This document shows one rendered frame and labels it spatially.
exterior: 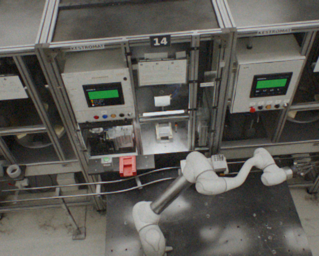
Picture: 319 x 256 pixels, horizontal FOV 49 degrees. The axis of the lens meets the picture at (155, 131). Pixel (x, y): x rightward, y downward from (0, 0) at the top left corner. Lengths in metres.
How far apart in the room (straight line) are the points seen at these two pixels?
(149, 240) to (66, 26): 1.49
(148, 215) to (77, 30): 1.33
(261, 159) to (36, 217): 2.34
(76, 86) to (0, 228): 2.08
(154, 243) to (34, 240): 1.61
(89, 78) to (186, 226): 1.35
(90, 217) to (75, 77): 1.81
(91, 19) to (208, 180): 1.25
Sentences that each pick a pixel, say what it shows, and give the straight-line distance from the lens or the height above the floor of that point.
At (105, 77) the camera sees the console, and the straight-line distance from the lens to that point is 2.26.
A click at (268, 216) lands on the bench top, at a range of 2.94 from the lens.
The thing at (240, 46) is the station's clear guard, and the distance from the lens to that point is 2.25.
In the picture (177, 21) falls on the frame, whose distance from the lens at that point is 2.26.
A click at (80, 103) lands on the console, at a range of 2.43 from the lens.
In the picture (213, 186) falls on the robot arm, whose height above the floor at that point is 1.32.
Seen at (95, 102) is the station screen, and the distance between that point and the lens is 2.38.
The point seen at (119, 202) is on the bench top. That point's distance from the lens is 2.94.
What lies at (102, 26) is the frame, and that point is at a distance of 2.28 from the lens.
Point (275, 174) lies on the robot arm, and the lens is 2.60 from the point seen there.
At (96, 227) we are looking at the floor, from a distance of 3.64.
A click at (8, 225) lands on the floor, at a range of 3.95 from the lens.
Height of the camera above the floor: 3.24
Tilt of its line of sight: 50 degrees down
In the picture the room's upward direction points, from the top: 5 degrees counter-clockwise
